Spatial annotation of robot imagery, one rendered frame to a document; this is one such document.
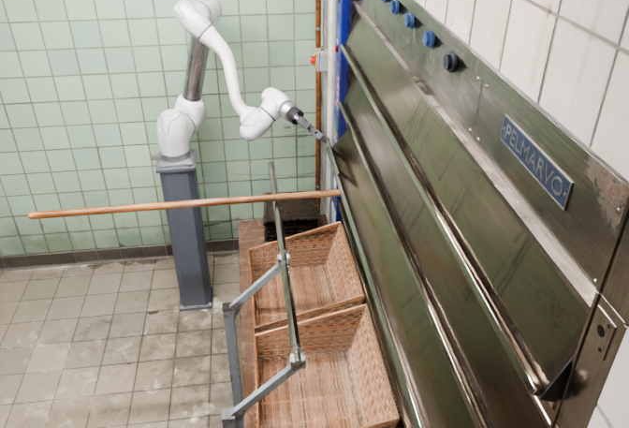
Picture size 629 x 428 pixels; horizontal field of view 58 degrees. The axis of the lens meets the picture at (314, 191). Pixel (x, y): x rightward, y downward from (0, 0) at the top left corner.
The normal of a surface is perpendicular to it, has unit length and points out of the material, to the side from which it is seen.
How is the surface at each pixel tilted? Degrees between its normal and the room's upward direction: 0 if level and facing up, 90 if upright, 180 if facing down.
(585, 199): 90
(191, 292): 90
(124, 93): 90
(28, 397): 0
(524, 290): 70
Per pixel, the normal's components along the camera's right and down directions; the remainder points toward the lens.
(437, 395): -0.75, -0.51
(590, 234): -0.99, 0.07
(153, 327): 0.00, -0.85
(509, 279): -0.93, -0.22
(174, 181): 0.14, 0.52
